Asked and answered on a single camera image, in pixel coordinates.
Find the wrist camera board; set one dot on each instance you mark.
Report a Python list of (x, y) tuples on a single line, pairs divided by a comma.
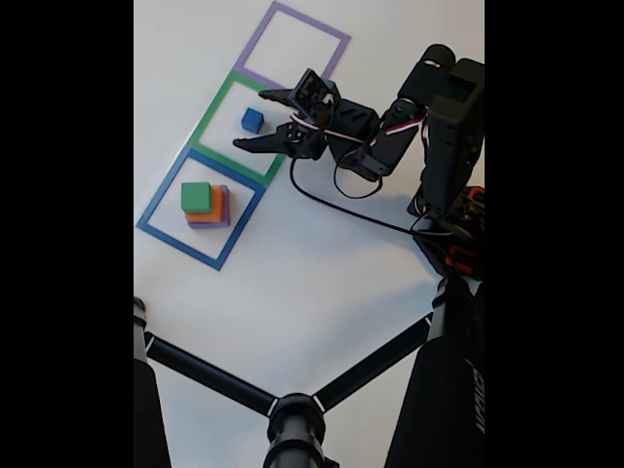
[(314, 95)]

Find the black red table clamp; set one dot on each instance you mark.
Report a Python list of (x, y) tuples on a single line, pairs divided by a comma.
[(460, 258)]

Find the black camera tripod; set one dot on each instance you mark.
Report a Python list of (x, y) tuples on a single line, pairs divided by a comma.
[(292, 414)]

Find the purple block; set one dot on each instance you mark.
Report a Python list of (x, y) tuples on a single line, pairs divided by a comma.
[(226, 214)]

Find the green block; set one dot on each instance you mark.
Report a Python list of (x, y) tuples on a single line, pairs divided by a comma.
[(196, 196)]

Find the purple square frame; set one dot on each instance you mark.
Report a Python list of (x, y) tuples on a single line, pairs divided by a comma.
[(331, 53)]

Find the green square frame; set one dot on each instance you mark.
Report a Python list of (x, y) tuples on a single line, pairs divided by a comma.
[(207, 109)]

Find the orange block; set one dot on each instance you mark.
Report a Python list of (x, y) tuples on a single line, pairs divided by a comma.
[(218, 209)]

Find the small blue cube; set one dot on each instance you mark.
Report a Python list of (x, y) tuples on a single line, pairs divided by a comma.
[(252, 119)]

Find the blue square frame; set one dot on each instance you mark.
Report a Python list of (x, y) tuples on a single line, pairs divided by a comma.
[(195, 248)]

